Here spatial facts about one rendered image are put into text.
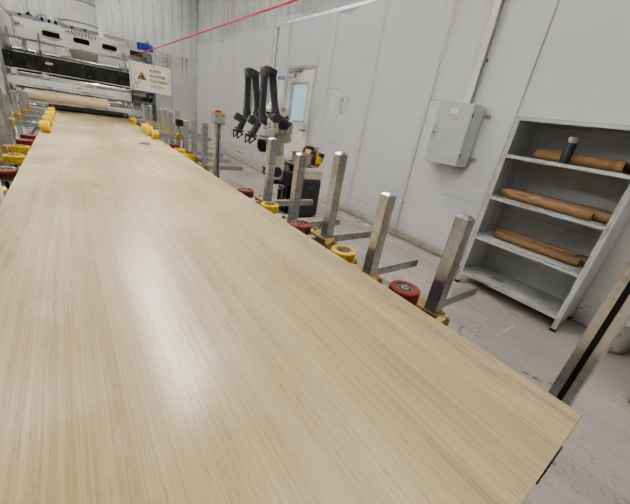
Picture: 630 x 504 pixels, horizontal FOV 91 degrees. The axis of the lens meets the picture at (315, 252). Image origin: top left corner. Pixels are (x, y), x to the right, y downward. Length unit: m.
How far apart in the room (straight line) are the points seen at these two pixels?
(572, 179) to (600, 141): 0.32
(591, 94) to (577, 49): 0.40
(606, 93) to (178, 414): 3.49
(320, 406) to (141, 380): 0.25
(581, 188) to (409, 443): 3.14
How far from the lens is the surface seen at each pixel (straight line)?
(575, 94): 3.59
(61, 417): 0.51
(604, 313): 0.77
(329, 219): 1.16
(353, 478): 0.44
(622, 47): 3.61
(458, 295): 1.10
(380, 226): 0.98
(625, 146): 3.43
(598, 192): 3.43
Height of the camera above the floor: 1.27
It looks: 23 degrees down
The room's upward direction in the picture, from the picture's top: 9 degrees clockwise
